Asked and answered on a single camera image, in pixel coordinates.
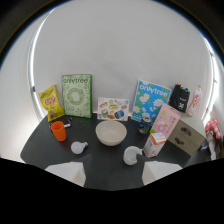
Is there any orange plastic cup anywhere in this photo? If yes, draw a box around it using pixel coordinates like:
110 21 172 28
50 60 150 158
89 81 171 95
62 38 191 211
50 120 68 142

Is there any white light bulb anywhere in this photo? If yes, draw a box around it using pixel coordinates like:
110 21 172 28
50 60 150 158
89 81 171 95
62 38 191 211
70 140 89 155

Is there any orange and white carton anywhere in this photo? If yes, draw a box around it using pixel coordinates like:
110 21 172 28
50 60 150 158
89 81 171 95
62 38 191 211
142 131 168 159

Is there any small white mug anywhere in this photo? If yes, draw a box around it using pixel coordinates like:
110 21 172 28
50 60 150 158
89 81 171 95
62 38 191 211
122 145 144 166

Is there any beige drawer cabinet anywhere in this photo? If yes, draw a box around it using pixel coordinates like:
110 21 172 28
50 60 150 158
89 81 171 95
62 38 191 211
166 119 207 157

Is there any dark drink can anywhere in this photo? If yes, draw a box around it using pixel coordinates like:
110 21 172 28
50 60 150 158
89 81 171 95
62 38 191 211
138 115 152 136

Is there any pink tissue box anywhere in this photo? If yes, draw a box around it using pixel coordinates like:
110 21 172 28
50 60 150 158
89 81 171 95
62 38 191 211
150 103 182 136

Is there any large white bowl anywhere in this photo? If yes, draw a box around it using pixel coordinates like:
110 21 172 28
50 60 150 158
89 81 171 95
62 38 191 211
95 119 128 147

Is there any blue onlytree box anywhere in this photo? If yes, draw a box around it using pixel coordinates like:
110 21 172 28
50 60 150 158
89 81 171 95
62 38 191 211
131 79 173 125

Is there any yellow chips bag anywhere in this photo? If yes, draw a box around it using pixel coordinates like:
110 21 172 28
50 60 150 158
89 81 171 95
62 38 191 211
38 84 66 123

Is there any food picture card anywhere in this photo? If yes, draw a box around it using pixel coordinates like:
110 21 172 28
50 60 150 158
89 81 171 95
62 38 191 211
96 97 130 122

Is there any black pen holder bag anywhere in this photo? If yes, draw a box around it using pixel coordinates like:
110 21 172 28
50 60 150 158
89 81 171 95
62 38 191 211
168 83 191 114

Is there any green onlytree box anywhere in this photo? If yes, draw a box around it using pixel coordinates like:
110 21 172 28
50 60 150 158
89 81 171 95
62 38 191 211
61 73 94 119

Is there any white bottle with red label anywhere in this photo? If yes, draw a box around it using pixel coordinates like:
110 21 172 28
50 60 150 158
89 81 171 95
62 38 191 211
186 85 203 117

